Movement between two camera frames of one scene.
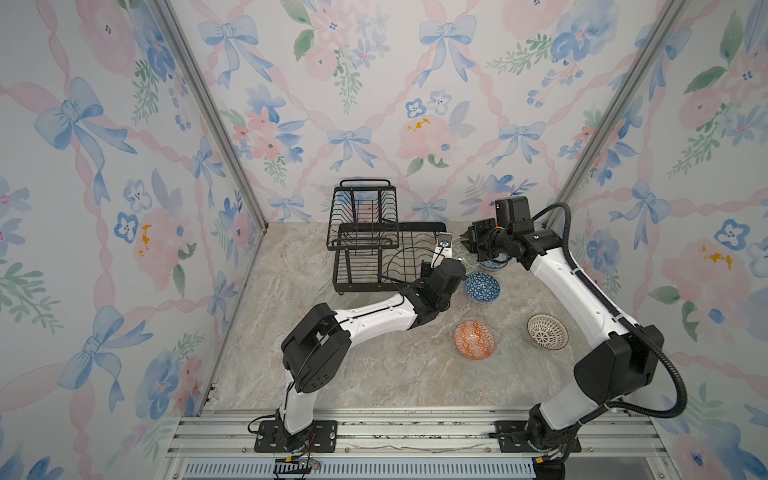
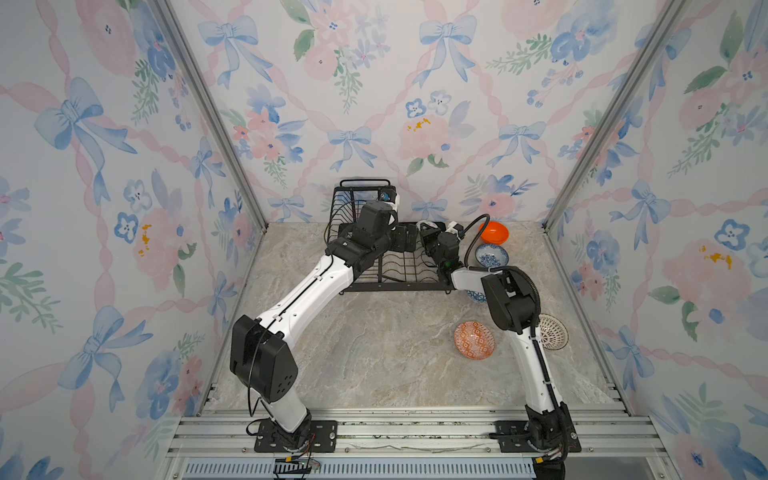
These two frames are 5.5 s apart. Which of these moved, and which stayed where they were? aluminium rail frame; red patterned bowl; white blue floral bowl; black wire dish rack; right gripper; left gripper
Moved: right gripper; left gripper
Stayed: red patterned bowl; white blue floral bowl; black wire dish rack; aluminium rail frame
